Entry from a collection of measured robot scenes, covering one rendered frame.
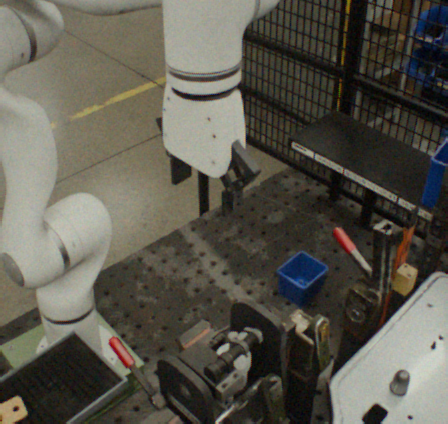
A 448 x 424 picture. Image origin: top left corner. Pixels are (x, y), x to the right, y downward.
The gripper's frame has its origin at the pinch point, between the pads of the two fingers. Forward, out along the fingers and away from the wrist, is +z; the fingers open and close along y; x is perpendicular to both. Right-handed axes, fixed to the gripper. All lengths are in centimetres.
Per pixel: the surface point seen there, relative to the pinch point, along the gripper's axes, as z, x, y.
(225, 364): 26.9, -3.8, 7.3
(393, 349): 45, 30, 20
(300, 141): 42, 69, -36
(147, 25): 145, 247, -330
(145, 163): 145, 120, -175
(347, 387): 45, 17, 18
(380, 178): 42, 70, -11
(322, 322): 34.3, 18.1, 9.5
